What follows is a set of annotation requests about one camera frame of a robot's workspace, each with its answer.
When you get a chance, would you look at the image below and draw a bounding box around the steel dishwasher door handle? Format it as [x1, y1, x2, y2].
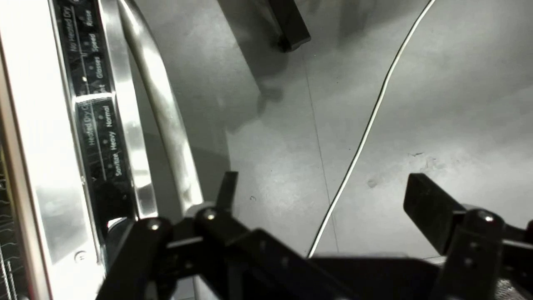
[117, 0, 207, 215]

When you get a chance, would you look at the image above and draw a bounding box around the stainless steel dishwasher door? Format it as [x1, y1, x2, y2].
[0, 0, 236, 300]

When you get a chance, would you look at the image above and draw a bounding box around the white floor cable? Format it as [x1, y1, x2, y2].
[305, 0, 439, 260]

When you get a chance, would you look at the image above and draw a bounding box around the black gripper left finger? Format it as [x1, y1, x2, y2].
[99, 170, 335, 300]

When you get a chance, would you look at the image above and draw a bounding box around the wire dishwasher rack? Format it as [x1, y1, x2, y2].
[0, 115, 31, 300]

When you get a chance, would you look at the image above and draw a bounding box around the black furniture leg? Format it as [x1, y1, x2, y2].
[216, 0, 314, 55]

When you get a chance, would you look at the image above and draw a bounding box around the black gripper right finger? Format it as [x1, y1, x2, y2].
[402, 172, 533, 300]

